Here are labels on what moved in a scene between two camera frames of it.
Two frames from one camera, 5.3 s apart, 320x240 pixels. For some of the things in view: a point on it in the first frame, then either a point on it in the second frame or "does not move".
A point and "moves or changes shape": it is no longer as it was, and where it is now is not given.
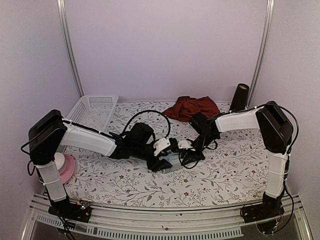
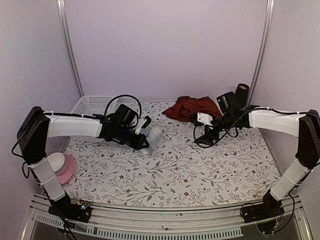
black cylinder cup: (240, 99) does not move
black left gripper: (157, 165) -> (137, 144)
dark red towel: (186, 107) does not move
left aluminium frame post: (68, 39) does not move
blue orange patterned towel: (174, 159) moves or changes shape
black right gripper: (194, 157) -> (206, 138)
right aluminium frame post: (268, 25) does not move
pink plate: (69, 169) does not move
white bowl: (59, 160) does not move
